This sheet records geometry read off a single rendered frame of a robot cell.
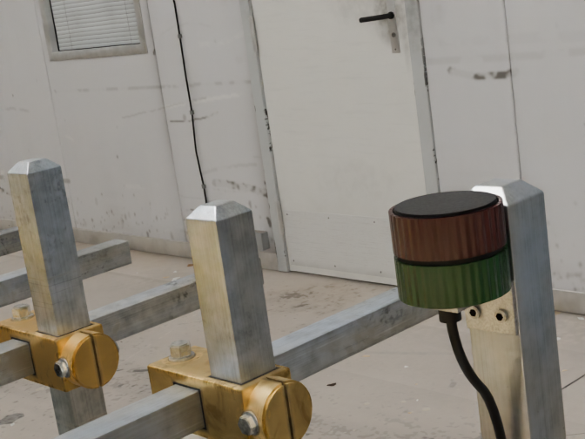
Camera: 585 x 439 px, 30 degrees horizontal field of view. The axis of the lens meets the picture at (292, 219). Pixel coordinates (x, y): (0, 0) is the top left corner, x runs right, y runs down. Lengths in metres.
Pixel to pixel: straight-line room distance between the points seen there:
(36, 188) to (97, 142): 4.82
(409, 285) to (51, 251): 0.48
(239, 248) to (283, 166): 3.91
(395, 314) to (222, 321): 0.23
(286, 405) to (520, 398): 0.23
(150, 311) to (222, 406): 0.31
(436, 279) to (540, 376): 0.11
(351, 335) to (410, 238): 0.39
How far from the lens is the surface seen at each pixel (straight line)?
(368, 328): 0.96
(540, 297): 0.62
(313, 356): 0.91
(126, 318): 1.09
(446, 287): 0.56
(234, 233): 0.78
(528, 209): 0.61
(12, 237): 1.59
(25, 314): 1.08
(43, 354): 1.02
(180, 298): 1.13
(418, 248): 0.56
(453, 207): 0.56
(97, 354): 0.99
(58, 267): 0.99
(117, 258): 1.38
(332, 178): 4.49
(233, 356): 0.80
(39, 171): 0.98
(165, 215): 5.44
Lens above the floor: 1.25
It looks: 12 degrees down
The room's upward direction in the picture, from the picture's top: 8 degrees counter-clockwise
